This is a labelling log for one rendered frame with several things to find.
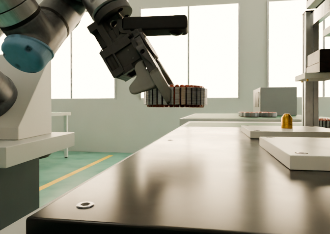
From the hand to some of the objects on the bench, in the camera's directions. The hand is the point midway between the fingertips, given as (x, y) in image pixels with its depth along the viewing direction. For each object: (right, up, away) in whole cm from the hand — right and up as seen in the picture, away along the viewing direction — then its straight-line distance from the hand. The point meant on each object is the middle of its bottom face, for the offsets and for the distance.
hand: (177, 100), depth 51 cm
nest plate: (+16, -6, -22) cm, 28 cm away
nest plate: (+20, -6, +2) cm, 21 cm away
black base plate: (+20, -9, -10) cm, 24 cm away
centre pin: (+20, -5, +2) cm, 21 cm away
